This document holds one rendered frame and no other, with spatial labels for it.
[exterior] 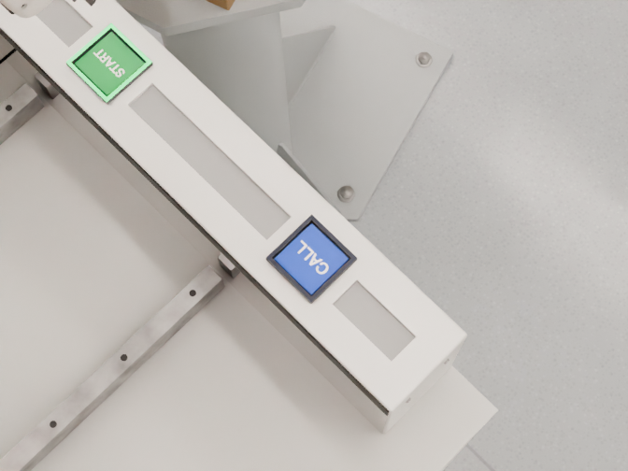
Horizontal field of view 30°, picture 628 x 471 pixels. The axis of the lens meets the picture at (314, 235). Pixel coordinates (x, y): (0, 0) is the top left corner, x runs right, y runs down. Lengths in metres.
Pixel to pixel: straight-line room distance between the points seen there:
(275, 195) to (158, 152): 0.11
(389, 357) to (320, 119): 1.12
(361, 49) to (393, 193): 0.27
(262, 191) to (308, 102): 1.06
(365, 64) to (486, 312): 0.49
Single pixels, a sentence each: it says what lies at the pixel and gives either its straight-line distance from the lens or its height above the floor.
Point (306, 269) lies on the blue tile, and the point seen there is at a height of 0.96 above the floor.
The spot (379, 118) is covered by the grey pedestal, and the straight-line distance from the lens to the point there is 2.08.
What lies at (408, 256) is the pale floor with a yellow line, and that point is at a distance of 2.01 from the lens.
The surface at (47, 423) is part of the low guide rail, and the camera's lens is 1.12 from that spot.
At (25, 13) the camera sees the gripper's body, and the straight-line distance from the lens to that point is 0.89.
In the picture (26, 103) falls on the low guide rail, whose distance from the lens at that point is 1.22.
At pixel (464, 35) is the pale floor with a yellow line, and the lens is 2.17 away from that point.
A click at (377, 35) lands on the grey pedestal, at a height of 0.01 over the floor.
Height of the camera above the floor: 1.93
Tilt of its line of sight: 73 degrees down
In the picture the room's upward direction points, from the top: 3 degrees counter-clockwise
